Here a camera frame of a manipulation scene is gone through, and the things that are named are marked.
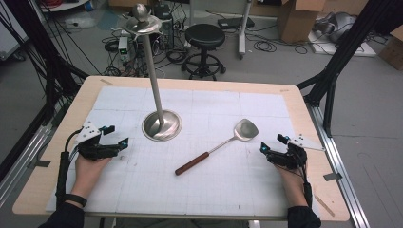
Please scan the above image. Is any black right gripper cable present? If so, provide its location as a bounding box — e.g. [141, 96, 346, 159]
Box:
[296, 162, 315, 207]

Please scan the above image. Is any small white power unit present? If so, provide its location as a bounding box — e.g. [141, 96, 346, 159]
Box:
[117, 36, 130, 63]

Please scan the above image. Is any person's right hand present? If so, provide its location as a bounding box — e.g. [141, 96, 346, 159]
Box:
[275, 164, 311, 209]

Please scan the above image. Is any black flat device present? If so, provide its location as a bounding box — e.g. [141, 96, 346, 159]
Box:
[217, 15, 256, 30]

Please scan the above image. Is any person's left hand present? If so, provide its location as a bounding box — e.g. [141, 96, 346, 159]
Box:
[70, 154, 112, 200]

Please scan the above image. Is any steel utensil stand with hooks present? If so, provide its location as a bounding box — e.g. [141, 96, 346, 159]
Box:
[121, 3, 183, 143]

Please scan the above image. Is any white stand leg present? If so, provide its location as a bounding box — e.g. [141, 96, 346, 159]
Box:
[237, 0, 254, 61]

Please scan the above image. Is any grey rounded device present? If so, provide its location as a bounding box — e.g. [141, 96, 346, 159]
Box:
[312, 11, 358, 44]

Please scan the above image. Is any black computer tower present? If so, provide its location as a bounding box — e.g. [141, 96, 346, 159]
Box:
[153, 2, 176, 50]

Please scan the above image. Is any white flat board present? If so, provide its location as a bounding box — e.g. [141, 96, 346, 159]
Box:
[307, 29, 378, 58]

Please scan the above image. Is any black round stool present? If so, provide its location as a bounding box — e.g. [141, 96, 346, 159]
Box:
[181, 23, 228, 82]

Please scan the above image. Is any white grid mat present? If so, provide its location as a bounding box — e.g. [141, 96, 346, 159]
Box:
[45, 85, 321, 219]

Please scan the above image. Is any tangle of black floor cables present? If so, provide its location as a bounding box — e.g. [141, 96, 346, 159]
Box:
[102, 18, 193, 78]

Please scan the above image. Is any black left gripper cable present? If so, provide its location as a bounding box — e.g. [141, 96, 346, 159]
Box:
[54, 128, 84, 208]

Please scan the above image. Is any coiled black floor cable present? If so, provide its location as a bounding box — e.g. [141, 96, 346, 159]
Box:
[253, 40, 278, 54]

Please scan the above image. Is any aluminium rail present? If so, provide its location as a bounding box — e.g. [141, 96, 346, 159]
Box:
[0, 123, 54, 208]
[304, 102, 371, 228]

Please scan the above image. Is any thin wooden stick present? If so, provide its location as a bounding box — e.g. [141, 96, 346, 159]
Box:
[313, 194, 336, 219]

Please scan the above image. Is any black wristband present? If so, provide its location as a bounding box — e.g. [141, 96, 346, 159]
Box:
[64, 193, 88, 209]

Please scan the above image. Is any grey tape strip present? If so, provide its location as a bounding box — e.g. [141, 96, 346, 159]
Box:
[322, 171, 344, 182]
[26, 159, 52, 169]

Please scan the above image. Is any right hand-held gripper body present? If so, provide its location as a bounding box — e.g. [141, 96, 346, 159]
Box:
[267, 134, 326, 171]

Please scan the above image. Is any large open cardboard box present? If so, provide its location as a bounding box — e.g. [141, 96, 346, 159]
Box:
[276, 0, 328, 45]

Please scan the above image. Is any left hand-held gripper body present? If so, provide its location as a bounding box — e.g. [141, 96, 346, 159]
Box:
[75, 121, 121, 162]

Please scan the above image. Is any steel spatula with wooden handle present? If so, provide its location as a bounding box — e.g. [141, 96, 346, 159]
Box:
[174, 118, 259, 177]

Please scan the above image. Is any small cardboard box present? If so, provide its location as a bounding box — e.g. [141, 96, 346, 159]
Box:
[377, 25, 403, 71]

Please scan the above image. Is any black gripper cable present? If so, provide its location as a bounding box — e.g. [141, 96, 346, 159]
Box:
[54, 128, 84, 208]
[296, 162, 315, 207]

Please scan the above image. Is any black metal frame post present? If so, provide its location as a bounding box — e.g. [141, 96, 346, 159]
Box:
[4, 0, 91, 127]
[297, 0, 403, 138]

